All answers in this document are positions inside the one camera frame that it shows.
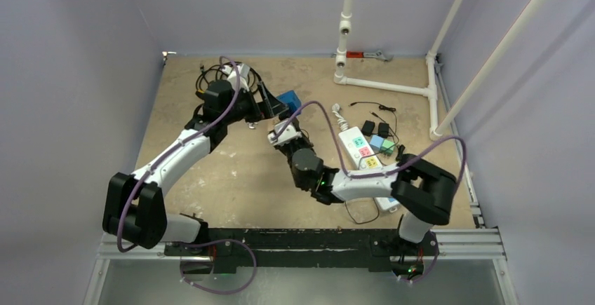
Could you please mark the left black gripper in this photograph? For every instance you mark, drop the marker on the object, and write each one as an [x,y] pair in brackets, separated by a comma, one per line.
[270,106]

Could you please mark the blue wall socket box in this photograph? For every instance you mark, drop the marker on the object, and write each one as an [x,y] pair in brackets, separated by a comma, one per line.
[291,100]

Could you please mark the white colourful power strip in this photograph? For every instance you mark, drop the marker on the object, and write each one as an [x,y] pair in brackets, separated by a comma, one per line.
[356,146]

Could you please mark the blue plug adapter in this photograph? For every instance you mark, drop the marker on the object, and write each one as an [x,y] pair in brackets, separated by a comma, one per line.
[376,142]

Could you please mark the green plug adapter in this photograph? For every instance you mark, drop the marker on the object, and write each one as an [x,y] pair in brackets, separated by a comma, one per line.
[387,147]

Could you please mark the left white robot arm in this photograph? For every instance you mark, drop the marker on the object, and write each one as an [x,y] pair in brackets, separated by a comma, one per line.
[135,210]

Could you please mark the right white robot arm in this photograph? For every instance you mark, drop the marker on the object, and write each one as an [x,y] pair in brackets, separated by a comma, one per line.
[423,189]

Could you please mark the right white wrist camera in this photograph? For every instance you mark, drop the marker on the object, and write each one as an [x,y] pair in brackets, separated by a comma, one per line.
[280,136]

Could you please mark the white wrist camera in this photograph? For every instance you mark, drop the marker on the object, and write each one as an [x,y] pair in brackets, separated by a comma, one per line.
[236,76]
[280,136]

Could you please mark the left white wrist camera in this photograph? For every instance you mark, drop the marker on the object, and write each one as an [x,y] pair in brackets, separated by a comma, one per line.
[236,76]

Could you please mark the yellow handled screwdriver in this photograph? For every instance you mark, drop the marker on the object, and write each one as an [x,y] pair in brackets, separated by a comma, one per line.
[200,94]

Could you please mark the red handled adjustable wrench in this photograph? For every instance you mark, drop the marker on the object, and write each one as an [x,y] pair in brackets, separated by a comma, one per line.
[378,55]

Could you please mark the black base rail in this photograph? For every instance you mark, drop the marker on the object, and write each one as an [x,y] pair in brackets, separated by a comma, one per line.
[377,250]

